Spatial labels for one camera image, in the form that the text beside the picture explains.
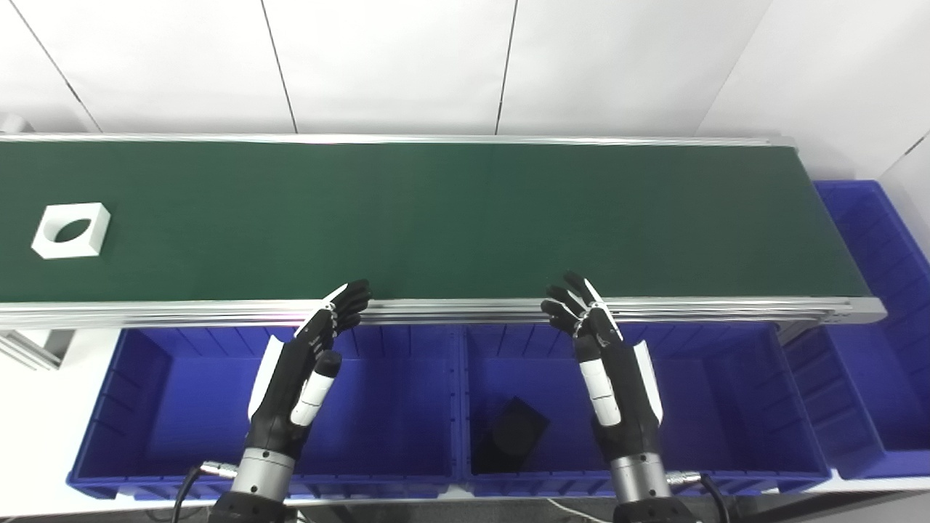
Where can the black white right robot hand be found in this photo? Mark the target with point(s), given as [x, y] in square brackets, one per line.
[628, 407]

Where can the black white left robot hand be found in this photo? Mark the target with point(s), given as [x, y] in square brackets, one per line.
[280, 392]

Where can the white square part with hole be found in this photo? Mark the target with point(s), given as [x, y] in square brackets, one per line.
[94, 218]

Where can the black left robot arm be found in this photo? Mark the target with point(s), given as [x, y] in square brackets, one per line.
[260, 476]

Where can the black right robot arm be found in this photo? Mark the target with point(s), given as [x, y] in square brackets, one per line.
[639, 479]

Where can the blue plastic bin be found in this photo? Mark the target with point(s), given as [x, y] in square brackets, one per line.
[182, 407]
[726, 407]
[872, 363]

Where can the black block part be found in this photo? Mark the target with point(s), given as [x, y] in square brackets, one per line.
[512, 436]

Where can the green conveyor belt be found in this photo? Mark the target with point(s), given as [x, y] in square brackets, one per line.
[472, 311]
[450, 218]

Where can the aluminium conveyor leg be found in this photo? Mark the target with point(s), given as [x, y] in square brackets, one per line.
[33, 347]

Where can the grey conveyor end housing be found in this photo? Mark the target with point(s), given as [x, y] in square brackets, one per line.
[11, 123]

